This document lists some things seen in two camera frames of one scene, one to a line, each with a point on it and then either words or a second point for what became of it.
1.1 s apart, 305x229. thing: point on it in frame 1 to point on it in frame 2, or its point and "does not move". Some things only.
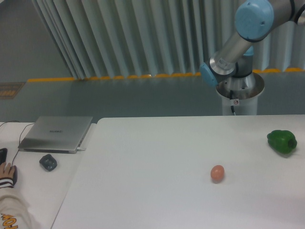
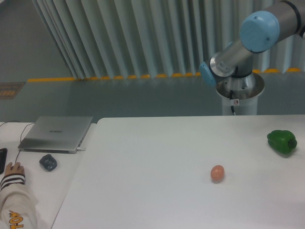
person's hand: [6, 170] to [15, 168]
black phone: [3, 153] does not move
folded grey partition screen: [99, 38] does not move
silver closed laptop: [54, 134] does not move
